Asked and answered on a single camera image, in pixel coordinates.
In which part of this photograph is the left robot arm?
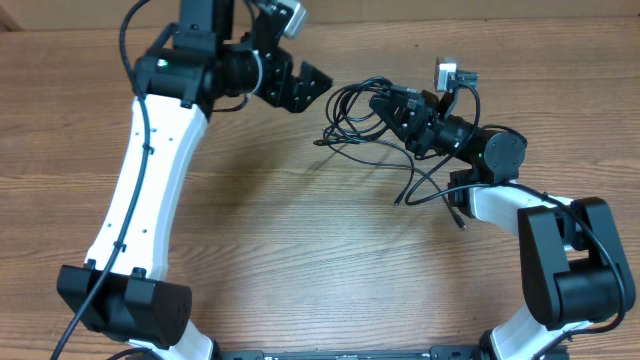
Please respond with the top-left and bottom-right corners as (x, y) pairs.
(56, 0), (332, 359)

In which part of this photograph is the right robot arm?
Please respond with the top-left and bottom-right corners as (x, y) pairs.
(369, 87), (636, 359)

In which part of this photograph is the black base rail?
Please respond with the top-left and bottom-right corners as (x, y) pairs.
(214, 345), (490, 360)

